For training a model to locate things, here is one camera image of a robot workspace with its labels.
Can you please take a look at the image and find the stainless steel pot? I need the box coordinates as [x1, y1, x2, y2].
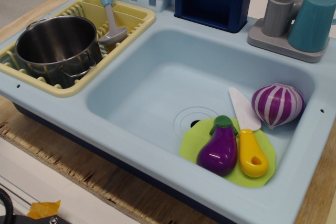
[15, 16, 102, 89]

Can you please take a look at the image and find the yellow dish drying rack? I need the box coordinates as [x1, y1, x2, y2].
[1, 0, 156, 98]

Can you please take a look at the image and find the light blue toy sink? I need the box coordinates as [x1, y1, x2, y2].
[1, 9, 335, 223]

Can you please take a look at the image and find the green plastic plate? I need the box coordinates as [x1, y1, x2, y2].
[179, 118, 276, 188]

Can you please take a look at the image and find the grey toy faucet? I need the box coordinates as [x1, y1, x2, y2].
[247, 0, 325, 63]

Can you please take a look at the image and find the purple toy eggplant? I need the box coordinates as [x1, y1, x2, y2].
[196, 115, 238, 177]

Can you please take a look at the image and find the yellow tape piece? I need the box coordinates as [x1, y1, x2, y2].
[26, 200, 61, 220]

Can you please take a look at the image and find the purple striped toy onion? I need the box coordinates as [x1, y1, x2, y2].
[251, 83, 306, 130]

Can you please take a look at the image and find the teal plastic cup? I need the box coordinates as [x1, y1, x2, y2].
[288, 0, 335, 53]

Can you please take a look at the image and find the grey spoon with blue handle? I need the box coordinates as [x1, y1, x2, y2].
[98, 0, 128, 46]

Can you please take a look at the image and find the black cable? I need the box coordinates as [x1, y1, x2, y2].
[0, 188, 13, 218]

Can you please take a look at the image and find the black metal bracket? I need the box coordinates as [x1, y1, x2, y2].
[11, 215, 69, 224]

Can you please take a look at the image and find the toy knife with yellow handle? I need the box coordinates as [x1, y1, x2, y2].
[228, 87, 268, 178]

